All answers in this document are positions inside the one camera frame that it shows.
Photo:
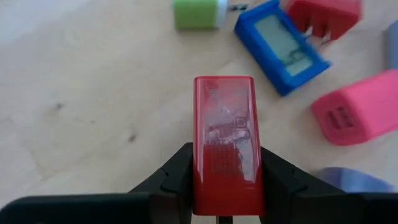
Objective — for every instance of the green wall charger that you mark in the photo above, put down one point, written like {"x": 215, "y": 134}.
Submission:
{"x": 194, "y": 14}

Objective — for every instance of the red wall charger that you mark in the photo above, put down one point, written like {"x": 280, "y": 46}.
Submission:
{"x": 227, "y": 186}
{"x": 329, "y": 14}

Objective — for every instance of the blue LCD timer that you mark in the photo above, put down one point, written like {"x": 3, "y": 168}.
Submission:
{"x": 248, "y": 31}

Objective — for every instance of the light blue rectangular block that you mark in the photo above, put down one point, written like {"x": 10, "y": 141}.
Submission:
{"x": 393, "y": 43}

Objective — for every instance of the purple wall charger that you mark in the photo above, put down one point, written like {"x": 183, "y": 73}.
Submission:
{"x": 351, "y": 180}

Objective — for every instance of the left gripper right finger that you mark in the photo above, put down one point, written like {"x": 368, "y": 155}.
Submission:
{"x": 311, "y": 205}

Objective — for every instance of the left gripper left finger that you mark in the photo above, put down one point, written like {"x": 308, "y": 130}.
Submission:
{"x": 93, "y": 208}

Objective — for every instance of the pink wall charger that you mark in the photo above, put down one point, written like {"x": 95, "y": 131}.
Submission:
{"x": 363, "y": 105}

